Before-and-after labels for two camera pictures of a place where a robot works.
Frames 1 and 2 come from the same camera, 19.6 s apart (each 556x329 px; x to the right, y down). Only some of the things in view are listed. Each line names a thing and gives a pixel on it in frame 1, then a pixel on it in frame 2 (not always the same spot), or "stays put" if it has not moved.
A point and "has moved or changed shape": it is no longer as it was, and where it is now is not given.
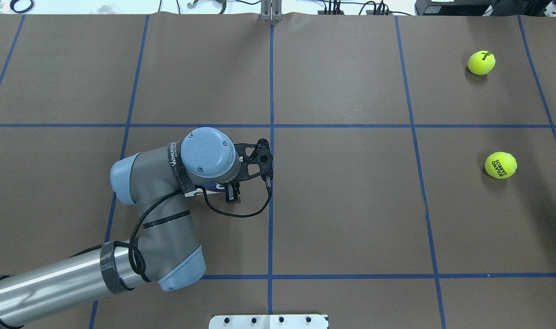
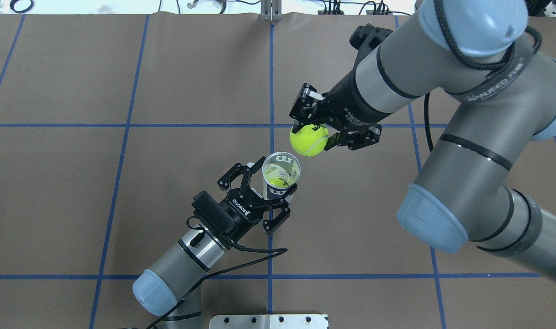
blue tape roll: (13, 3) stays put
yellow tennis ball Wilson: (481, 62) has moved or changed shape
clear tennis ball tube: (210, 187) to (280, 170)
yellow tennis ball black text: (500, 165) has moved or changed shape
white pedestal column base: (268, 321) stays put
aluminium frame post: (271, 10) stays put
